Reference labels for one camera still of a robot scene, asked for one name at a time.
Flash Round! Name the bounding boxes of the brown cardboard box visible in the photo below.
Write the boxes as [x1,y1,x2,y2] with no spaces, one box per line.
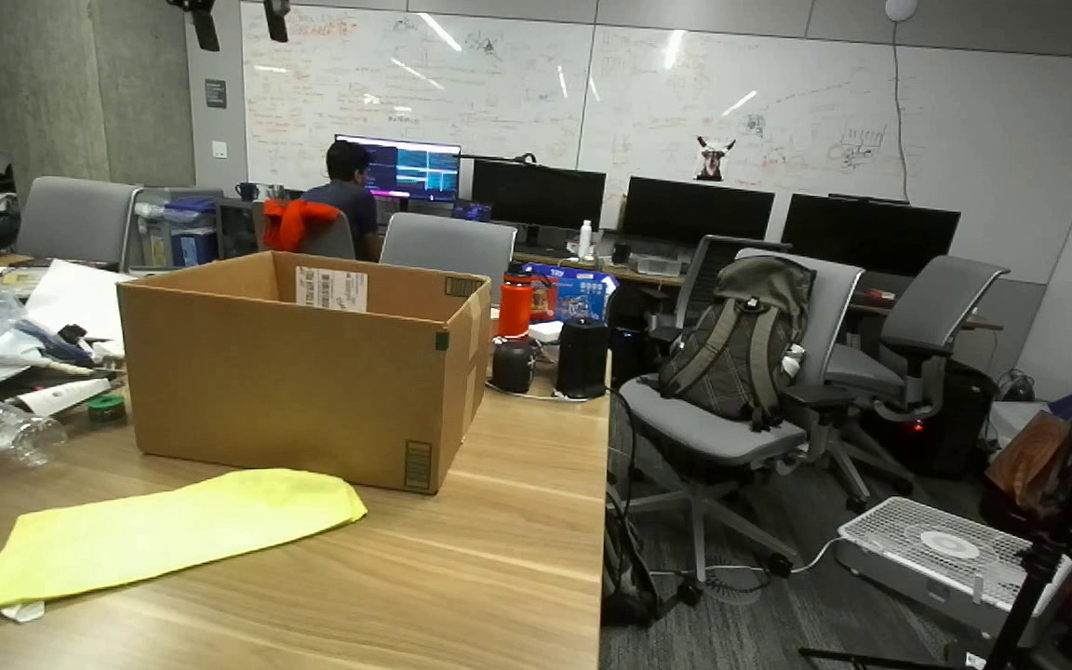
[116,250,494,498]

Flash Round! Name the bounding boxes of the person in dark shirt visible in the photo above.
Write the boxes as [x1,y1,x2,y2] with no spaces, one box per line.
[305,136,388,261]

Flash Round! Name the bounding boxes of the red orange jacket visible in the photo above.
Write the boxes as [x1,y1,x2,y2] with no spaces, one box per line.
[259,198,351,257]

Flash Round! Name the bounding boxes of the monitor with blue screen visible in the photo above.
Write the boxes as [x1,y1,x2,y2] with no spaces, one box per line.
[355,136,464,208]

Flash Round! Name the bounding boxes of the laptop with purple screen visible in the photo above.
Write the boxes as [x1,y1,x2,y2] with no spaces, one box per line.
[440,198,497,224]

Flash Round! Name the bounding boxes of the light grey office chair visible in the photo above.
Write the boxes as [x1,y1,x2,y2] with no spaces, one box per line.
[380,213,522,294]

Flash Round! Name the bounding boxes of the white papers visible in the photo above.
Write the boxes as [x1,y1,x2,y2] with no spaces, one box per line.
[20,257,131,368]

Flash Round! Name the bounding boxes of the black computer monitor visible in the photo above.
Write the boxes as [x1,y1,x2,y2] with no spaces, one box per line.
[783,188,964,279]
[474,161,610,254]
[618,173,779,250]

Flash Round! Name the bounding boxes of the red bottle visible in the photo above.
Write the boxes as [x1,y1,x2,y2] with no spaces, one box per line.
[494,273,536,342]

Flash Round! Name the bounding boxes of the green tape roll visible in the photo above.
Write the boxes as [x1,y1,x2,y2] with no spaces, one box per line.
[85,387,131,425]

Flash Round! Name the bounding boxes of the blue printed package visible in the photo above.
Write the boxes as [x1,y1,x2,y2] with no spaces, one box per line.
[533,261,623,328]

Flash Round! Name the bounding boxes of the black mug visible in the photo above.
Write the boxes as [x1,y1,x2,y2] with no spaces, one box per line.
[491,333,540,398]

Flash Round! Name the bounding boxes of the clear plastic bottle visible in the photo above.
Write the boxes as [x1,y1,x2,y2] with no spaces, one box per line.
[0,395,67,469]

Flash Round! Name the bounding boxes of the small animal figure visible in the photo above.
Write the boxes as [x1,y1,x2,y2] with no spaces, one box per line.
[691,130,741,182]

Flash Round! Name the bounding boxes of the yellow cloth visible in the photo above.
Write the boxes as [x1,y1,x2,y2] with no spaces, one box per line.
[0,465,373,625]

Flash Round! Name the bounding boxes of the olive grey backpack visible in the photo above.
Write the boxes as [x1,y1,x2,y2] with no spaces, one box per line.
[659,254,818,425]

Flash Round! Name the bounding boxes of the white flat device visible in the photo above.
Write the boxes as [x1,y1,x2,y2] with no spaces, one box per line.
[837,492,1072,625]

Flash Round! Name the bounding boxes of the brown bag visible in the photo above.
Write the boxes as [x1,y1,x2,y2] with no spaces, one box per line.
[986,405,1072,526]

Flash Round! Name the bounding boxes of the black tripod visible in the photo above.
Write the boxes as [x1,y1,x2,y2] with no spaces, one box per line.
[791,294,1072,670]

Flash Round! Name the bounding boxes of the large wall whiteboard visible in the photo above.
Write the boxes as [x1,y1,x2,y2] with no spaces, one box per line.
[242,3,1072,276]

